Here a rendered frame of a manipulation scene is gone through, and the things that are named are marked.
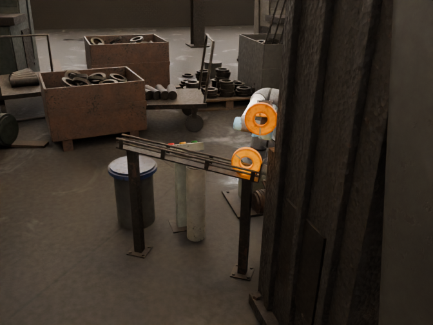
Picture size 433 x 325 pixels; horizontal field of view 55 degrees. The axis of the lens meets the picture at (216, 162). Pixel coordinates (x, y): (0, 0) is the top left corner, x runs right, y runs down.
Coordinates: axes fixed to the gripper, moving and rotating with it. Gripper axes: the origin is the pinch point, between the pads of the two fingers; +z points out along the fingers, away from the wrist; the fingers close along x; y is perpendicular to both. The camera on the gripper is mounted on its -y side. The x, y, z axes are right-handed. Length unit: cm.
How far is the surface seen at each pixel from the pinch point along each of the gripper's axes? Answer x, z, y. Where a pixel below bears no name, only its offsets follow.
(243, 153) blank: -8.5, -8.4, -19.8
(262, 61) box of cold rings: -57, -313, 58
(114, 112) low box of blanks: -172, -167, -9
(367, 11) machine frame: 40, 75, 30
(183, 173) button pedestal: -56, -52, -41
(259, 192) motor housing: -0.7, -18.4, -40.8
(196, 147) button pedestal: -47, -49, -23
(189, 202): -48, -43, -57
